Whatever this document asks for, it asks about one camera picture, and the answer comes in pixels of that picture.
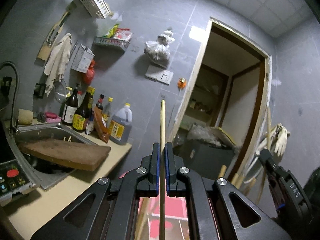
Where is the wooden chopstick bundle two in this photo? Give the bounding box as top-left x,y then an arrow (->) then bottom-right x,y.
231,173 -> 239,186

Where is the wooden chopstick bundle one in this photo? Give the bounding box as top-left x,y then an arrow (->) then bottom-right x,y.
244,178 -> 257,196
217,165 -> 227,178

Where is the wooden chopstick bundle four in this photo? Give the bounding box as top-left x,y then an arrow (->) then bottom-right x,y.
159,99 -> 165,240

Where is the dark grey cabinet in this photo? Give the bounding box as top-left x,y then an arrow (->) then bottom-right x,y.
173,140 -> 234,180

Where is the pink checked tablecloth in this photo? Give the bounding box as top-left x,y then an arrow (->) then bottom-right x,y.
120,172 -> 216,240

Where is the white rubber glove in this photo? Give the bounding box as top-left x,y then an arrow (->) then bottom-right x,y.
271,123 -> 291,157

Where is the wooden cutting board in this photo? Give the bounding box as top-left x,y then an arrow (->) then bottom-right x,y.
18,139 -> 111,172

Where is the steel sink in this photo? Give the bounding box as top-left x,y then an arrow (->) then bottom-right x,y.
13,123 -> 100,190

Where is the beige countertop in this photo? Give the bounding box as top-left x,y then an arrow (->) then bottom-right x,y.
3,126 -> 132,239

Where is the large clear oil jug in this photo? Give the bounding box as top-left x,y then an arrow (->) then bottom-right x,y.
109,102 -> 132,145

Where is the orange snack packet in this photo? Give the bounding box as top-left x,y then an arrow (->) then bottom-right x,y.
93,106 -> 110,143

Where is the dark soy sauce bottle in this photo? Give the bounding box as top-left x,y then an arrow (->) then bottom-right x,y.
72,86 -> 95,132

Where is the yellow cap clear bottle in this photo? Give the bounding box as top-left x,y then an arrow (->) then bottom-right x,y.
102,97 -> 113,128

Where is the red cap dark bottle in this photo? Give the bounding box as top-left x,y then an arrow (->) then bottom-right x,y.
95,94 -> 105,111

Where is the pink soap dish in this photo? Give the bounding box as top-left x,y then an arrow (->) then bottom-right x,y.
44,112 -> 61,123

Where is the black bottle white label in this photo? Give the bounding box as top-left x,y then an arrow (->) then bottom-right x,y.
61,84 -> 78,126

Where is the black sink faucet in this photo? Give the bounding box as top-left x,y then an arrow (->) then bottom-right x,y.
0,61 -> 20,134

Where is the yellow sponge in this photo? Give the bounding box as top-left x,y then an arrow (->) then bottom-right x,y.
18,108 -> 33,125

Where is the red plastic bag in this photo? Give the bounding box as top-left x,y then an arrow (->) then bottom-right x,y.
82,59 -> 96,85

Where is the hanging plastic bag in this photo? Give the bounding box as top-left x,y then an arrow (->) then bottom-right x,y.
144,27 -> 175,69

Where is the hanging white towel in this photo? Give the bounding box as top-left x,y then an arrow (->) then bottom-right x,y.
44,33 -> 72,97

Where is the wooden knife holder board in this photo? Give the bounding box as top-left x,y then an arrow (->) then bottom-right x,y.
36,11 -> 71,61

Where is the wooden door frame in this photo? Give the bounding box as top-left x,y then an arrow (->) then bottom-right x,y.
169,17 -> 272,181

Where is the orange wall hook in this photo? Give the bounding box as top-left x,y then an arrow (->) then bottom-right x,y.
177,77 -> 187,90

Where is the white wall socket panel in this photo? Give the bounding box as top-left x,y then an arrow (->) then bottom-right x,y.
145,65 -> 174,85

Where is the white wall box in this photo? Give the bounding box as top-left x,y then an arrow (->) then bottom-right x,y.
71,44 -> 94,73

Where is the grey wall shelf with packets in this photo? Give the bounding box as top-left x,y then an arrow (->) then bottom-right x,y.
93,23 -> 133,51

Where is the white wall basket rack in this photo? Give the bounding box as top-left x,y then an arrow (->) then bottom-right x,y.
79,0 -> 111,19

